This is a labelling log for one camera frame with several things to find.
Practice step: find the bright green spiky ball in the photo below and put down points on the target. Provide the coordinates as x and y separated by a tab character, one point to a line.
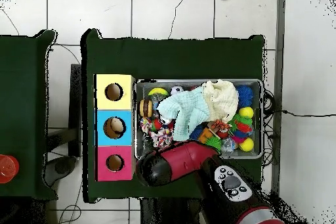
214	143

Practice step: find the dark green table cloth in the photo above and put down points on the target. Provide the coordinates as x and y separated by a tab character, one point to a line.
21	90
170	58

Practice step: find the red round container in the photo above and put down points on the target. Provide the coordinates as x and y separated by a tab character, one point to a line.
8	168

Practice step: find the blue spiky ball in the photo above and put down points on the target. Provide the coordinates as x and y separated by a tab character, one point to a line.
244	95

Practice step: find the black metal stand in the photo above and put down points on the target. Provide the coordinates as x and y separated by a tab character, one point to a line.
75	103

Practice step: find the clear mesh bin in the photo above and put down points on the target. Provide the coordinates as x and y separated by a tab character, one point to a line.
141	87

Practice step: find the dark grey rounded base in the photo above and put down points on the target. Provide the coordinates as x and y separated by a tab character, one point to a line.
61	167

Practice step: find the cream waffle cloth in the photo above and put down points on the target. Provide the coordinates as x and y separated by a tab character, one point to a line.
220	100

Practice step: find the wooden box with three holes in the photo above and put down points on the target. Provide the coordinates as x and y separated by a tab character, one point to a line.
127	103

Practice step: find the orange tiger plush toy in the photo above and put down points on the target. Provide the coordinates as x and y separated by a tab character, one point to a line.
220	125

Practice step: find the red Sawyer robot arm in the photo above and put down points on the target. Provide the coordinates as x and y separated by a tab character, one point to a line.
183	159

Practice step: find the yellow smooth ball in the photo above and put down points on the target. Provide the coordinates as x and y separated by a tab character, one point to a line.
246	144
246	112

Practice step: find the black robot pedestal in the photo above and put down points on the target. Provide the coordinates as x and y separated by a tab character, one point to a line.
162	213

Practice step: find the wooden yo-yo toy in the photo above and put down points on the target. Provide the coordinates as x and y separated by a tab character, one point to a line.
146	108

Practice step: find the orange plastic block toy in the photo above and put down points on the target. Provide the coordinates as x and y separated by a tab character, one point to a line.
205	135

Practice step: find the mint green waffle cloth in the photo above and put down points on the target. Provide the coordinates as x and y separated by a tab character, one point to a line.
189	111

